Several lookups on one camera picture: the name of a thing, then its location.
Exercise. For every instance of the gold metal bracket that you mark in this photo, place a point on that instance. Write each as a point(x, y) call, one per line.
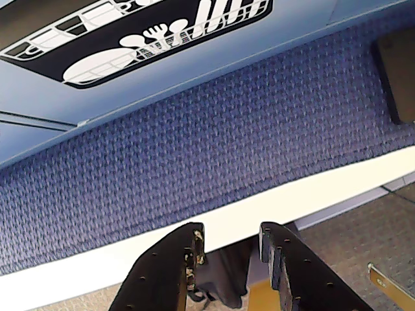
point(389, 283)

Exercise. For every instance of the dishwasher door with rack sticker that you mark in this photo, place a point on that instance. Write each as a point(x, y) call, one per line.
point(162, 74)

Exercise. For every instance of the blue toy kitchen unit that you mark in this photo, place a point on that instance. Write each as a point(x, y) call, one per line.
point(19, 142)

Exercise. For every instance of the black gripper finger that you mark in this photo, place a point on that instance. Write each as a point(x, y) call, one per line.
point(155, 278)
point(308, 278)

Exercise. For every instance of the brown wooden board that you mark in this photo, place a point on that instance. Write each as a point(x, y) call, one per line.
point(402, 81)

